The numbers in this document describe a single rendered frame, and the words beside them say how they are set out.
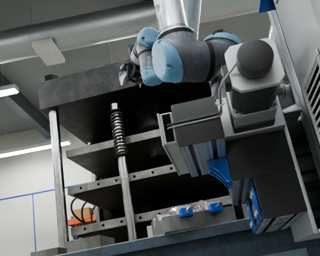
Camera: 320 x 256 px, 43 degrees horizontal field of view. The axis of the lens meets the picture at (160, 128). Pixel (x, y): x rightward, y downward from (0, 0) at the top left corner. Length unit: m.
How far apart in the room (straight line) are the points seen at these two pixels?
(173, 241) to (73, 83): 1.52
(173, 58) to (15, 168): 8.48
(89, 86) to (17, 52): 2.90
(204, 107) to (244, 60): 0.17
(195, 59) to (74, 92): 1.67
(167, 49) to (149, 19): 4.09
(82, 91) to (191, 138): 1.95
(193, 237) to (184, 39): 0.71
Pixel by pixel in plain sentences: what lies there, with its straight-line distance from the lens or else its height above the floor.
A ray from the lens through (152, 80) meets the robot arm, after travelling 1.40.
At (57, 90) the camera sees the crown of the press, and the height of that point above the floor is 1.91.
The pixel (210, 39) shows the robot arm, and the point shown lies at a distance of 1.20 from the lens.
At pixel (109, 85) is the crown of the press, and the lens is 2.64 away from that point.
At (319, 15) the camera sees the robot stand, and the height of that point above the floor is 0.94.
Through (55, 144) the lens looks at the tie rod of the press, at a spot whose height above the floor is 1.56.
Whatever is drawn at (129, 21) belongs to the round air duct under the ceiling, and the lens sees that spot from 5.20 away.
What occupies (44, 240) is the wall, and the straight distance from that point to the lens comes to 8.90.
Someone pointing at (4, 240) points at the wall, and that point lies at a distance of 9.24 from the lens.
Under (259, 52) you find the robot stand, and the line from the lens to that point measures 0.68.
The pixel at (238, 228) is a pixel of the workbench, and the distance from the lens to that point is 1.48.
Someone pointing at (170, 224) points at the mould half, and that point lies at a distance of 1.47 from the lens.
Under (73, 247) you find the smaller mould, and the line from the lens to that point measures 1.83.
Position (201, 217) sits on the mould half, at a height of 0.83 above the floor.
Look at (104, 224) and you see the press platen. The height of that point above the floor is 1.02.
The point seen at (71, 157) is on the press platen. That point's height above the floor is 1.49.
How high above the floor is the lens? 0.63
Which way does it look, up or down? 21 degrees up
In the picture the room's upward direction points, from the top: 10 degrees counter-clockwise
